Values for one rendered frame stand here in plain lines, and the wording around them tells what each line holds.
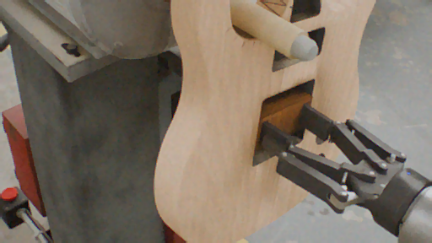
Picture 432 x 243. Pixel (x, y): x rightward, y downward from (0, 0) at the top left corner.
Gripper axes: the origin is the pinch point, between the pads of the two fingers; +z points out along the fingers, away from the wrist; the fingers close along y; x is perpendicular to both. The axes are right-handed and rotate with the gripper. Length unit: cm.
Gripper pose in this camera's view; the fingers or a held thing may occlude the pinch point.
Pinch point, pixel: (286, 124)
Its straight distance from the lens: 75.8
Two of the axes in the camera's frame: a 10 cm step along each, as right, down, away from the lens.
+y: 6.8, -2.7, 6.8
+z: -7.1, -4.7, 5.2
